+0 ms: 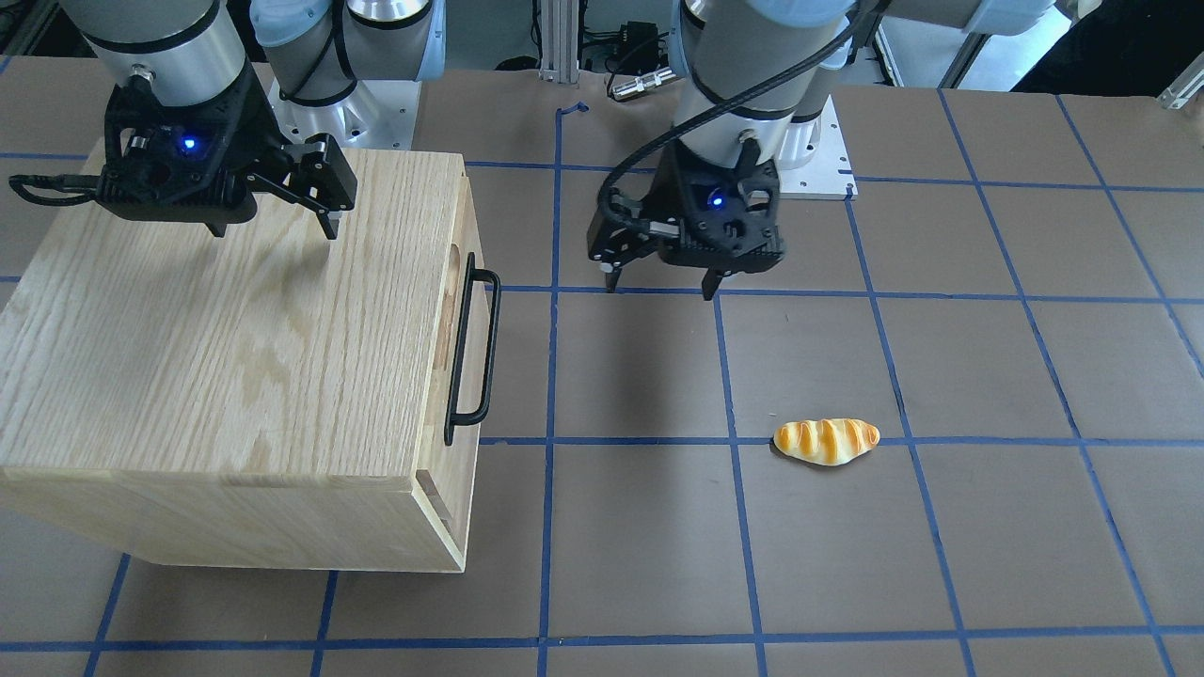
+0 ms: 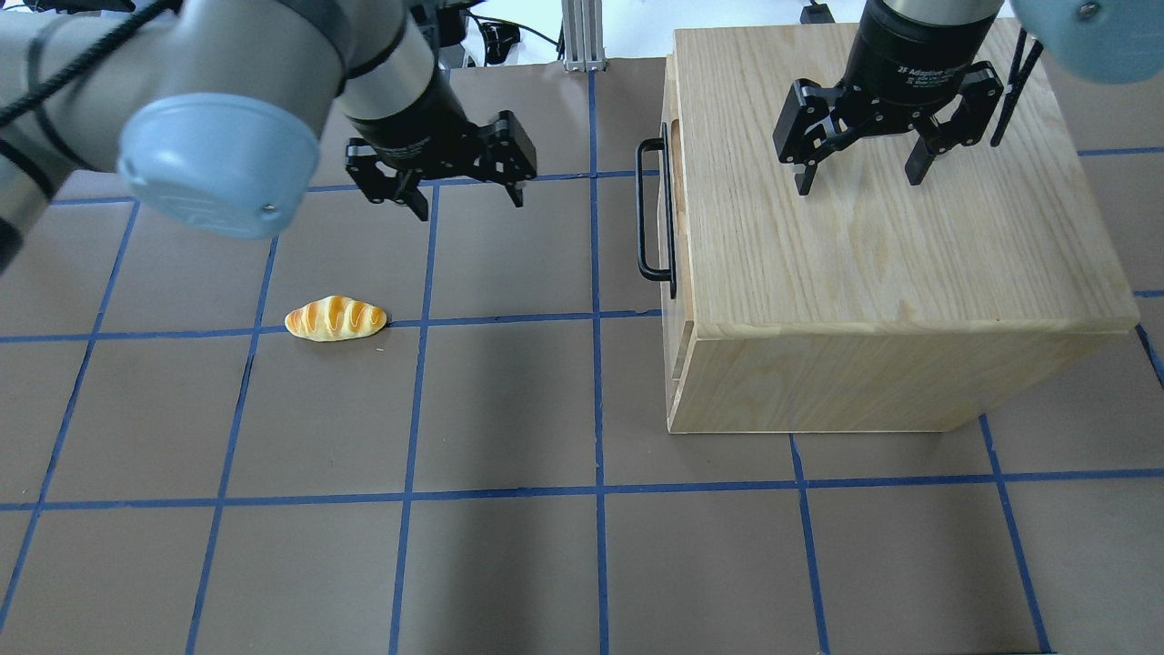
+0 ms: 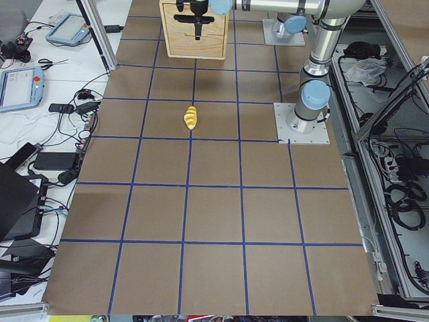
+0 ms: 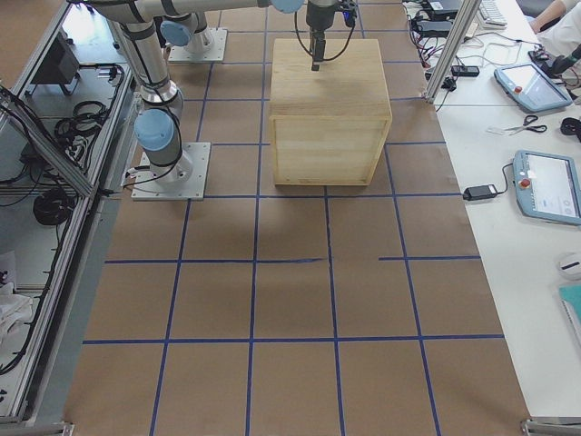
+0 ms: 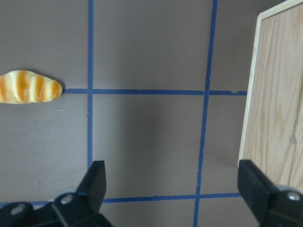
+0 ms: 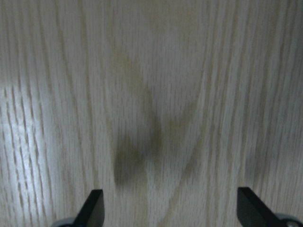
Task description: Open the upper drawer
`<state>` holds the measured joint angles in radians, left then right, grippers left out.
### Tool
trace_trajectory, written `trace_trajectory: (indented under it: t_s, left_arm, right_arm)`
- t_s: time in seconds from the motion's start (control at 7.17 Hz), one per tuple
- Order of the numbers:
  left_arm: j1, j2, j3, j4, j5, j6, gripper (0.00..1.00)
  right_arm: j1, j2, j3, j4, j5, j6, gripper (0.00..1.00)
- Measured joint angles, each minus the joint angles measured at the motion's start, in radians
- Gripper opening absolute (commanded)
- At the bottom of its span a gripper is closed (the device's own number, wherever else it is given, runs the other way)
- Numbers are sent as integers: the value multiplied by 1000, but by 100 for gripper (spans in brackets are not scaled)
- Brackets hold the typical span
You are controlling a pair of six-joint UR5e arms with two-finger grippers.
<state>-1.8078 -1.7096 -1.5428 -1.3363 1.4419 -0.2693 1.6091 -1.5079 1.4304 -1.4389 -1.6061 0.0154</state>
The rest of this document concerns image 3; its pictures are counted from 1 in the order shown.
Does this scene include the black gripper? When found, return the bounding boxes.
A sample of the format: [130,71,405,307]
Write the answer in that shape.
[174,0,215,41]

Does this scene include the wooden drawer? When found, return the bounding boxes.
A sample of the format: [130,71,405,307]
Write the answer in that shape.
[166,13,222,36]
[167,33,224,57]

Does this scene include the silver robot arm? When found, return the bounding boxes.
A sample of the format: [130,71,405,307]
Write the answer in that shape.
[174,1,364,134]
[274,13,306,38]

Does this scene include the light wooden drawer cabinet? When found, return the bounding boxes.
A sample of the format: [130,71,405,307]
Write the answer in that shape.
[159,1,229,60]

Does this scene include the yellow toy bread roll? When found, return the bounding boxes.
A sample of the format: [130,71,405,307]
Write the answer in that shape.
[183,106,198,130]

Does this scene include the far blue teach pendant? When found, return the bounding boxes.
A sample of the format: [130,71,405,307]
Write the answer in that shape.
[45,13,90,47]

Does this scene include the blue teach pendant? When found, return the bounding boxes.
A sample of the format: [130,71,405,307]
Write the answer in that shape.
[1,66,44,113]
[45,13,90,47]

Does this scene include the black scissors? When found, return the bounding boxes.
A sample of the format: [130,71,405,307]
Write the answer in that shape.
[38,58,68,70]

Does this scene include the white crumpled cloth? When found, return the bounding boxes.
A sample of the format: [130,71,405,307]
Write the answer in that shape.
[345,58,387,86]

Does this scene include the near blue teach pendant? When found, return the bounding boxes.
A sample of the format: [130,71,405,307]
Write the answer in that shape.
[1,66,44,113]

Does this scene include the black power adapter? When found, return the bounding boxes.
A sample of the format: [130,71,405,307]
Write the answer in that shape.
[34,152,76,170]

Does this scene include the black laptop computer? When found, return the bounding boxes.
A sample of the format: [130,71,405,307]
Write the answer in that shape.
[1,164,48,241]

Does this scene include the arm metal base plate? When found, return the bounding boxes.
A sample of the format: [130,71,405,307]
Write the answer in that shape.
[273,103,330,145]
[263,17,306,46]

